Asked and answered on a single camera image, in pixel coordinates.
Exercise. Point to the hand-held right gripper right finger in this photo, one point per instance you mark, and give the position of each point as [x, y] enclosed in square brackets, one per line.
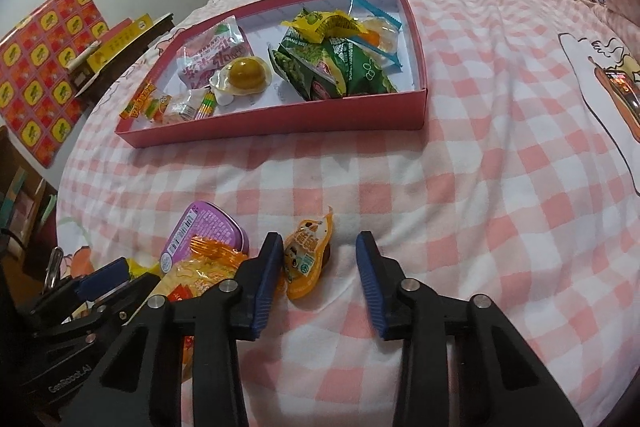
[372, 287]

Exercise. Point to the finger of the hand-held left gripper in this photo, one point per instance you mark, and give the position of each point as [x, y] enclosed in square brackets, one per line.
[135, 292]
[105, 277]

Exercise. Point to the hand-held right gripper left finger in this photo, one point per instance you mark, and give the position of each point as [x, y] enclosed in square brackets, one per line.
[265, 287]

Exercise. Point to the orange jelly packet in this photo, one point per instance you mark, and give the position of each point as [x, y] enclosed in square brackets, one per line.
[305, 257]

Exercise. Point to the large orange cracker packet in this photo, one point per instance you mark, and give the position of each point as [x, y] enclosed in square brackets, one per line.
[200, 277]

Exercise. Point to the purple tin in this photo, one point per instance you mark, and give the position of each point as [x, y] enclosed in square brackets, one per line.
[205, 227]

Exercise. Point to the pink cardboard box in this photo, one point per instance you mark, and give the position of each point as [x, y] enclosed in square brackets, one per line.
[300, 122]

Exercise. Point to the orange yellow candy packet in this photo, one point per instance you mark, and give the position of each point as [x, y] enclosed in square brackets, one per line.
[145, 104]

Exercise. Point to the small clear candy packet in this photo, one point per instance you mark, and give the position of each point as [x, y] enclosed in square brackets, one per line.
[182, 107]

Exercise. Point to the striped candy stick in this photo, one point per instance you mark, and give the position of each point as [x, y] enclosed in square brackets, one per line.
[207, 107]

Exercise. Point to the yellow jelly cup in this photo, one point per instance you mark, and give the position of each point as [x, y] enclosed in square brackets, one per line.
[245, 74]

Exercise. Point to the pink drink pouch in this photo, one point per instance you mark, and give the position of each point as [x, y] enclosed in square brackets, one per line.
[200, 57]

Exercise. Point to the clear blue-edged bread packet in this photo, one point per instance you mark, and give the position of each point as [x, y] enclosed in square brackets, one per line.
[382, 32]

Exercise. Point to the yellow snack packet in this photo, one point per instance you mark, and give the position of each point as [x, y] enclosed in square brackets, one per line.
[320, 24]

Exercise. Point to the wooden bookshelf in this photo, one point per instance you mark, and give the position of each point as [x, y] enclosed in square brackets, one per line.
[25, 202]

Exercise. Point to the pink checked blanket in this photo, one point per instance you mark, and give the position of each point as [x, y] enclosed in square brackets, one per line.
[475, 207]

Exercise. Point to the red yellow patterned gift box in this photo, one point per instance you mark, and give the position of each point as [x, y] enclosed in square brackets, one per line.
[40, 72]

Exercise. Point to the yellow carton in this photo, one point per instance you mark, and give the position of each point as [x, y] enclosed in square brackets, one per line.
[120, 39]

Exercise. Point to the wooden nightstand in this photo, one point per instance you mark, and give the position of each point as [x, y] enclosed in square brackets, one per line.
[154, 34]

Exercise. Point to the smartphone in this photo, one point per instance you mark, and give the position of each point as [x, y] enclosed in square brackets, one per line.
[622, 87]

